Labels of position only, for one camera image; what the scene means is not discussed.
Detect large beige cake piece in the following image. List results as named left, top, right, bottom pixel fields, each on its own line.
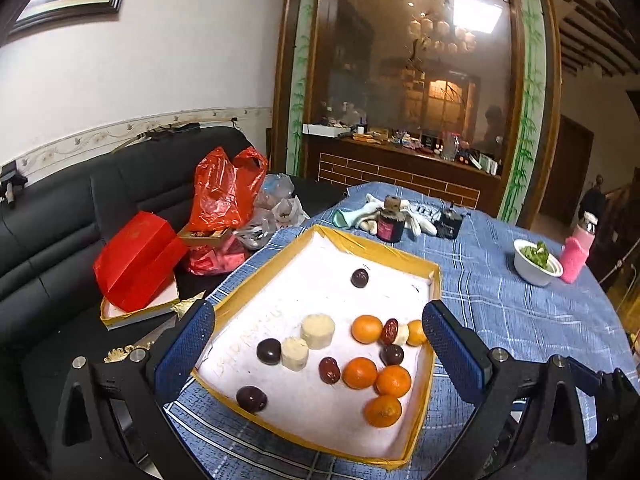
left=301, top=313, right=335, bottom=350

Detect white bowl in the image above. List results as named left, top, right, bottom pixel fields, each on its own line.
left=513, top=239, right=565, bottom=287

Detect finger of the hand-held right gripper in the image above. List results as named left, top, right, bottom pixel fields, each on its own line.
left=567, top=357, right=609, bottom=397

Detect wooden glass partition cabinet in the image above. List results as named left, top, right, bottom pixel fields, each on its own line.
left=270, top=0, right=563, bottom=231

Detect pink sleeved water bottle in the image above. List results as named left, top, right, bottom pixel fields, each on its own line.
left=559, top=210, right=600, bottom=283

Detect gold open box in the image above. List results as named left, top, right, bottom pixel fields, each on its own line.
left=177, top=225, right=236, bottom=248

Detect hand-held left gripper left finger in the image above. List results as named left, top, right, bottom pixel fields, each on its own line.
left=50, top=299, right=217, bottom=480

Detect pink plastic bag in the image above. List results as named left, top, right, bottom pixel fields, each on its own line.
left=185, top=240, right=251, bottom=276

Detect dark bottle pink label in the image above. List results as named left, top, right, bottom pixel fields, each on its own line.
left=376, top=196, right=406, bottom=243

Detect green leafy vegetables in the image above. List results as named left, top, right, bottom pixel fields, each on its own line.
left=520, top=241, right=551, bottom=268

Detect clear plastic bags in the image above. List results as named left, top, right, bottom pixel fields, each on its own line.
left=235, top=172, right=311, bottom=251

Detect brown wooden door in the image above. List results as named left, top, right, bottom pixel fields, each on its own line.
left=537, top=115, right=596, bottom=226

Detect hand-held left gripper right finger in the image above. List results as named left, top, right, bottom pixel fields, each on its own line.
left=421, top=299, right=590, bottom=480

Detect yellow cardboard box white lining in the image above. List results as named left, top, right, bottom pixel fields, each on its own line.
left=192, top=224, right=443, bottom=470

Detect white flat box yellow edge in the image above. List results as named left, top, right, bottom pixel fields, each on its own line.
left=100, top=270, right=181, bottom=331

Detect black leather sofa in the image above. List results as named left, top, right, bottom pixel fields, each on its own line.
left=0, top=126, right=346, bottom=480

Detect black wall device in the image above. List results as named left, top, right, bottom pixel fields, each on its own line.
left=0, top=162, right=28, bottom=206

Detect red plastic bag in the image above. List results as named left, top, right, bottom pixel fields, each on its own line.
left=189, top=146, right=269, bottom=231

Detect white glove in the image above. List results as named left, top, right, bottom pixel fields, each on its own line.
left=334, top=193, right=386, bottom=233
left=402, top=210, right=437, bottom=236

